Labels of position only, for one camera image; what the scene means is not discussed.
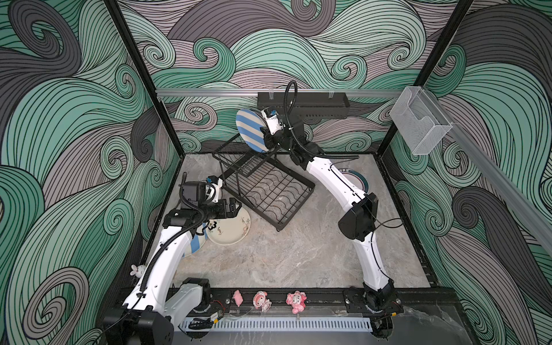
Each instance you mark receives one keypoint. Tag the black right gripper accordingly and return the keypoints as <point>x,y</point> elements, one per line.
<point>272,141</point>

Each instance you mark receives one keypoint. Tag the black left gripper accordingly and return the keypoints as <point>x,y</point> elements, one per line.
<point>231,210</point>

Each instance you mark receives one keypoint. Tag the cream floral painted plate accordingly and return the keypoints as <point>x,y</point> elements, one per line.
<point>226,232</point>

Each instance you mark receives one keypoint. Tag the blue striped plate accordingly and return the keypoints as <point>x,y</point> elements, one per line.
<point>249,125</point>
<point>195,245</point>

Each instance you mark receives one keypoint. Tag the white plate green red rim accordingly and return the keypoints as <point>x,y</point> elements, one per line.
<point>357,179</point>

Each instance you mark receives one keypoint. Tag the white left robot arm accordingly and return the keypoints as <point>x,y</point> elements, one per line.
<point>147,315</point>

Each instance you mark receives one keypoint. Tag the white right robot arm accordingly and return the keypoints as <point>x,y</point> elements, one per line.
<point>359,222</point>

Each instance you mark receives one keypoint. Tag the small pink figurine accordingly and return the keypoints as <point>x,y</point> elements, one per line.
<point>237,298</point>

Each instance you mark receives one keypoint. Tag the pink white round figurine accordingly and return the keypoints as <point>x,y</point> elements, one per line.
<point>261,301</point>

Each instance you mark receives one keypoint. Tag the small white bunny figurine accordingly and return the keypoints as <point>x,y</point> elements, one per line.
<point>137,270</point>

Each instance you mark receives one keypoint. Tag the pink plush figurine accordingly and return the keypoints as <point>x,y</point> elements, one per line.
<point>297,301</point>

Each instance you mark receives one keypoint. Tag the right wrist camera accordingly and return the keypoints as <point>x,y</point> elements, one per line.
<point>273,119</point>

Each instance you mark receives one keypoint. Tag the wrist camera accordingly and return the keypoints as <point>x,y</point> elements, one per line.
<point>273,119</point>
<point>200,193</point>

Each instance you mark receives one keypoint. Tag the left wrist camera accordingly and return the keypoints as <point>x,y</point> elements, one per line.
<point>200,193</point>

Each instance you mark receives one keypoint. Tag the black wall mounted tray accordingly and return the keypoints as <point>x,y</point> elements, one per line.
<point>308,105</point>

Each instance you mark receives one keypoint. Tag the black wire dish rack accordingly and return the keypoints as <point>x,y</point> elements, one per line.
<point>261,182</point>

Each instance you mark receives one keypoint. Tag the white slotted cable duct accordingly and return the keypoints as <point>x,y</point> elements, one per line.
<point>292,324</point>

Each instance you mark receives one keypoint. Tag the aluminium wall rail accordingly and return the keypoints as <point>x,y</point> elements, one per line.
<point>219,92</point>

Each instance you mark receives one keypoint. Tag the clear acrylic wall box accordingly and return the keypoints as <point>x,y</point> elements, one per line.
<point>420,119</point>

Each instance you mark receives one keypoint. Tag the black corner frame post left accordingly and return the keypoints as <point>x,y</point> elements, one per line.
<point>131,46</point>

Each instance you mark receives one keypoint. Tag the black corner frame post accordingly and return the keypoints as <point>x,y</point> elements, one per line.
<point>131,46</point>
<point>444,38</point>

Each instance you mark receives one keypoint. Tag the black corner frame post right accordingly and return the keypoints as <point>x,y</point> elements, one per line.
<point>444,38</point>

